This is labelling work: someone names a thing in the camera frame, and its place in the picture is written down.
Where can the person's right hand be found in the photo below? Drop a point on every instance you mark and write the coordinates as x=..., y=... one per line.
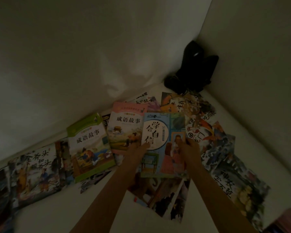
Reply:
x=192, y=157

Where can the person's left hand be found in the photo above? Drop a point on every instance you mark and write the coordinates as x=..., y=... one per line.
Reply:
x=133, y=157

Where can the teal book round white label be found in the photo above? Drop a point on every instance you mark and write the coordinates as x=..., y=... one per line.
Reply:
x=160, y=128

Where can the pile of books and magazines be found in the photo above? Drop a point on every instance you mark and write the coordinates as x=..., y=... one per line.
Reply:
x=232, y=172

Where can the green-bordered picture book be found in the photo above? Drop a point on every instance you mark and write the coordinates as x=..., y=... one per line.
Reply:
x=89, y=143

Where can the person's right forearm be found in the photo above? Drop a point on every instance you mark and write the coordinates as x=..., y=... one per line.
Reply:
x=220, y=206

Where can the person's left forearm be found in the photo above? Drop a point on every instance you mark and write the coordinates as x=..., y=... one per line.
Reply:
x=104, y=206

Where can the black cloth object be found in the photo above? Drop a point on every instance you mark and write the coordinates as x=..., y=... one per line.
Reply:
x=194, y=67

